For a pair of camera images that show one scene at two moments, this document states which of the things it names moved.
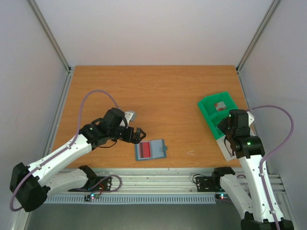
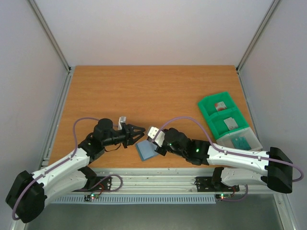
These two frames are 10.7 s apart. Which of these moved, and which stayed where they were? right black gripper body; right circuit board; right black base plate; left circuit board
Moved: right black gripper body
Stayed: left circuit board; right black base plate; right circuit board
